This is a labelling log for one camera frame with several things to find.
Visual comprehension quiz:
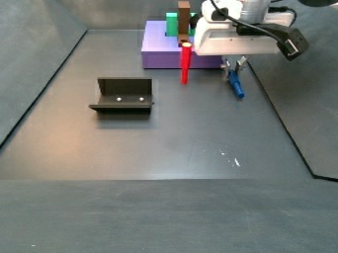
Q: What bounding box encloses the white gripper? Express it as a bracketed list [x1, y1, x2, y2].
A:
[193, 14, 295, 82]

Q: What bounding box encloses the blue peg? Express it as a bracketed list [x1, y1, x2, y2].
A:
[229, 70, 245, 99]

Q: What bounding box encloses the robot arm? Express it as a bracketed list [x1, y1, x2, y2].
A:
[194, 0, 309, 79]

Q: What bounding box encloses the black angle fixture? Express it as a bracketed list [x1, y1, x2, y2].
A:
[88, 77, 154, 114]

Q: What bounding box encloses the red peg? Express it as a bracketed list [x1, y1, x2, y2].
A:
[181, 42, 193, 84]

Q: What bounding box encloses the purple base block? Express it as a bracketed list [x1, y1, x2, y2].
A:
[142, 21, 222, 69]

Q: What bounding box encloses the green block right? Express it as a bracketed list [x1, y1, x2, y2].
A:
[189, 13, 195, 37]

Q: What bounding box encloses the green block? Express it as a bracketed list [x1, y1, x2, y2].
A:
[166, 12, 177, 37]
[189, 13, 195, 37]

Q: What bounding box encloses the green block left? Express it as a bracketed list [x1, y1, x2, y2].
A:
[166, 12, 177, 37]

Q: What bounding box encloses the black camera cable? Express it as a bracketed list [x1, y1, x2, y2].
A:
[207, 0, 298, 34]

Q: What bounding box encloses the brown bracket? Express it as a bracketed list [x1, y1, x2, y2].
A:
[177, 0, 190, 45]

